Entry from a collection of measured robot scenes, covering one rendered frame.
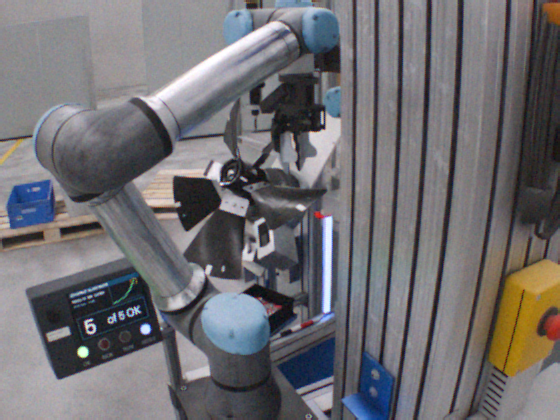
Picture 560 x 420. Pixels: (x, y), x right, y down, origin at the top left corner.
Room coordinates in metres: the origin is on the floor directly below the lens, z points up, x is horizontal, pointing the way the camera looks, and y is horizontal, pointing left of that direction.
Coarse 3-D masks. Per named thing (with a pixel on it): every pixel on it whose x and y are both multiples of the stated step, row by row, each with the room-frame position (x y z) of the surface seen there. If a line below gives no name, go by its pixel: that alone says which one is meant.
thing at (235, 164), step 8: (232, 160) 1.67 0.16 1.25; (240, 160) 1.63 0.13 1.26; (224, 168) 1.67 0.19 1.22; (232, 168) 1.65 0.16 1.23; (240, 168) 1.60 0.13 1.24; (248, 168) 1.63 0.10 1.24; (224, 176) 1.64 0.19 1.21; (232, 176) 1.61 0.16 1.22; (240, 176) 1.59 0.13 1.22; (248, 176) 1.61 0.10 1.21; (256, 176) 1.64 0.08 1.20; (264, 176) 1.67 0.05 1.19; (224, 184) 1.61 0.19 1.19; (232, 184) 1.58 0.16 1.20; (240, 184) 1.59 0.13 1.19; (248, 184) 1.61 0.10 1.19; (232, 192) 1.61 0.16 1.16; (240, 192) 1.61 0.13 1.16; (248, 192) 1.63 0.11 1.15; (248, 200) 1.64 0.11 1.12
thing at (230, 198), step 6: (228, 198) 1.61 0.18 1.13; (234, 198) 1.62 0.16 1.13; (240, 198) 1.62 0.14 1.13; (222, 204) 1.60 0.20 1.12; (228, 204) 1.60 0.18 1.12; (240, 204) 1.61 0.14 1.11; (246, 204) 1.61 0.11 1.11; (228, 210) 1.59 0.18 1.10; (234, 210) 1.59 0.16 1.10; (240, 210) 1.59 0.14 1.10; (246, 210) 1.60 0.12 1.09
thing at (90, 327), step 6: (96, 312) 0.84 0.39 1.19; (84, 318) 0.82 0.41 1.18; (90, 318) 0.83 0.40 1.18; (96, 318) 0.83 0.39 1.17; (78, 324) 0.81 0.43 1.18; (84, 324) 0.81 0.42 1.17; (90, 324) 0.82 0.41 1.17; (96, 324) 0.83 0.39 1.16; (84, 330) 0.81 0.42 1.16; (90, 330) 0.82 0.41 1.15; (96, 330) 0.82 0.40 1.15; (102, 330) 0.83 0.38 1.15; (84, 336) 0.81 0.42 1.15; (90, 336) 0.81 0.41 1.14
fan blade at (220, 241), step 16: (208, 224) 1.55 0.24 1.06; (224, 224) 1.55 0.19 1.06; (240, 224) 1.56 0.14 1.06; (208, 240) 1.52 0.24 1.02; (224, 240) 1.52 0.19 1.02; (240, 240) 1.52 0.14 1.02; (192, 256) 1.49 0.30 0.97; (208, 256) 1.48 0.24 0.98; (224, 256) 1.48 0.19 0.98; (240, 256) 1.48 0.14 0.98; (240, 272) 1.44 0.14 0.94
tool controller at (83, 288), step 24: (120, 264) 0.95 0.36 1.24; (48, 288) 0.84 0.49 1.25; (72, 288) 0.83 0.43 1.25; (96, 288) 0.86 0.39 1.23; (120, 288) 0.88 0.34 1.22; (144, 288) 0.91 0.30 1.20; (48, 312) 0.78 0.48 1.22; (72, 312) 0.81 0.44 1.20; (120, 312) 0.86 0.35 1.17; (144, 312) 0.89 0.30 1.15; (48, 336) 0.77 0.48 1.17; (72, 336) 0.79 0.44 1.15; (96, 336) 0.82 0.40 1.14; (144, 336) 0.87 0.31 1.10; (48, 360) 0.81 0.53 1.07; (72, 360) 0.77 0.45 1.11; (96, 360) 0.80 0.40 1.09
